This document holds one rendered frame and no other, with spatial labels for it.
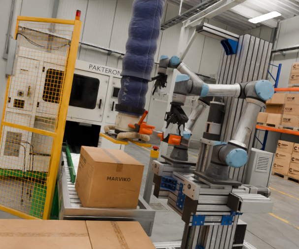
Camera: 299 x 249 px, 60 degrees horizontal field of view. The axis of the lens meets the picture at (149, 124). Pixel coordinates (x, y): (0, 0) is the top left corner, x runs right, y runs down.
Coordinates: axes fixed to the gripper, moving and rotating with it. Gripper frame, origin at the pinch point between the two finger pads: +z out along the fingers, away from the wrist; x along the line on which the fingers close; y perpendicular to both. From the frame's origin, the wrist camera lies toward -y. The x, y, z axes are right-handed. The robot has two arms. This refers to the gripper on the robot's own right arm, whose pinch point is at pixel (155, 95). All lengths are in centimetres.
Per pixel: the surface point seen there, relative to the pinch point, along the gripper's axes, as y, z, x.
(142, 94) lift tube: -24.2, 3.2, -31.2
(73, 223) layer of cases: -59, 98, -35
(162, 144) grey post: 145, 73, 246
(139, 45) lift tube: -34, -29, -33
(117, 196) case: -26, 83, -21
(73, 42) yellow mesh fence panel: -69, -36, 53
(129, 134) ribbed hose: -33, 32, -42
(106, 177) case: -37, 69, -21
